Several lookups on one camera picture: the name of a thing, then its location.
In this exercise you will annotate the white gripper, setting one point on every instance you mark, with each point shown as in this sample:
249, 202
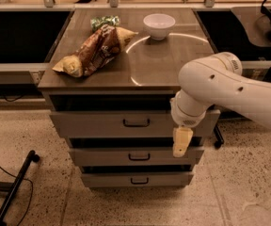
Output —
185, 119

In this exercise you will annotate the grey top drawer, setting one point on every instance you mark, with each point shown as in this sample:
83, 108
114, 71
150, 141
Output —
113, 124

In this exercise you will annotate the grey drawer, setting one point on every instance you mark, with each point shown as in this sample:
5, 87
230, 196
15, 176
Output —
137, 179
145, 156
113, 124

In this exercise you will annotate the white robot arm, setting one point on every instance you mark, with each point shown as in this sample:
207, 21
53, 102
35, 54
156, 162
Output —
216, 80

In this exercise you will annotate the grey drawer cabinet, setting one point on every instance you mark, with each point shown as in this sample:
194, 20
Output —
143, 77

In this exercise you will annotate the grey bottom drawer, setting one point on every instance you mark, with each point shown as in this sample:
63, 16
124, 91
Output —
137, 179

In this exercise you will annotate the grey middle drawer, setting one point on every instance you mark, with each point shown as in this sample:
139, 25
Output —
145, 156

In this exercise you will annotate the black caster leg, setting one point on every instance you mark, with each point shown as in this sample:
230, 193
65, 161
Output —
219, 138

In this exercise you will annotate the white bowl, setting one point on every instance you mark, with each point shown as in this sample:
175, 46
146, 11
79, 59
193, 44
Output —
158, 25

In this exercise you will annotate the brown chip bag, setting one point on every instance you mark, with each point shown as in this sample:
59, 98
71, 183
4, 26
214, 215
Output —
97, 50

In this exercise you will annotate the green snack bag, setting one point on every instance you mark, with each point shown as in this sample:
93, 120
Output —
98, 22

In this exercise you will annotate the black stand leg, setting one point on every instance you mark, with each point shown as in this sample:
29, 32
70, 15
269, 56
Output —
12, 188

